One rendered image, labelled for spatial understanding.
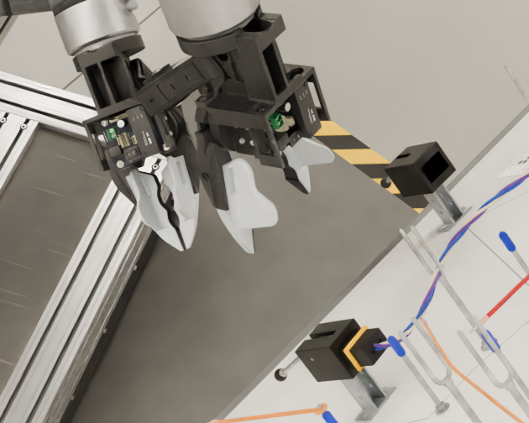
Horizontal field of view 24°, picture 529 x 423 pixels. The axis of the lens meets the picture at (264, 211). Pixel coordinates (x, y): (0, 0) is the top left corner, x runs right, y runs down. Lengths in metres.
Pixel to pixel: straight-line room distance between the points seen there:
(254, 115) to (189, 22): 0.09
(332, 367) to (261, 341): 1.27
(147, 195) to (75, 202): 1.15
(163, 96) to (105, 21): 0.17
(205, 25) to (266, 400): 0.57
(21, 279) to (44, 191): 0.19
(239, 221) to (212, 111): 0.10
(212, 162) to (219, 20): 0.13
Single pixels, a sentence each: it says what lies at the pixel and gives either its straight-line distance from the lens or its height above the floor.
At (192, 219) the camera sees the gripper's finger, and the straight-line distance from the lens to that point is 1.21.
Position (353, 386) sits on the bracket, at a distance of 1.18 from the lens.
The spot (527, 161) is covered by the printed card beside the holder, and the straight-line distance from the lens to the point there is 1.51.
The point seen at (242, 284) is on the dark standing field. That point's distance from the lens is 2.48.
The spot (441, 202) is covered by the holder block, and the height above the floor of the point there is 0.96.
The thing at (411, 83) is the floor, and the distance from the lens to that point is 2.79.
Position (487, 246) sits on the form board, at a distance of 1.36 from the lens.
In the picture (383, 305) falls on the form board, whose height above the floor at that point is 0.95.
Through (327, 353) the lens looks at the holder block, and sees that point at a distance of 1.15.
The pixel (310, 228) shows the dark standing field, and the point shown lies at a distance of 2.55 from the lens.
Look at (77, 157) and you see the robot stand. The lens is 2.42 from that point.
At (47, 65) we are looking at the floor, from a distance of 2.85.
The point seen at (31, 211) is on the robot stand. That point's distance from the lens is 2.37.
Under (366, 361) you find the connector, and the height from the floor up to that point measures 1.16.
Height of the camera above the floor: 2.18
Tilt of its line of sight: 58 degrees down
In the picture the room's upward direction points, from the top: straight up
